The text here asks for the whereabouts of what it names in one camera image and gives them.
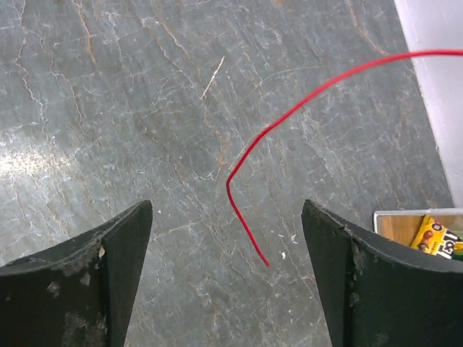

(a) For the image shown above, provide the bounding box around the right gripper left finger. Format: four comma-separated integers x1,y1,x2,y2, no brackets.
1,200,153,346

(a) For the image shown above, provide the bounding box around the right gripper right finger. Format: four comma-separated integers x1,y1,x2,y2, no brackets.
302,200,462,346

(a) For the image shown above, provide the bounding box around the red wire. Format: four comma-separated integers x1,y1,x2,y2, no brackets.
226,48,463,267

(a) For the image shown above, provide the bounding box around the yellow candy bag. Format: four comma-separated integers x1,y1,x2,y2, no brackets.
410,215,462,260

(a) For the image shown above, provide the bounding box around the white wire wooden shelf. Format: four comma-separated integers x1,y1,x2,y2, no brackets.
373,208,462,261

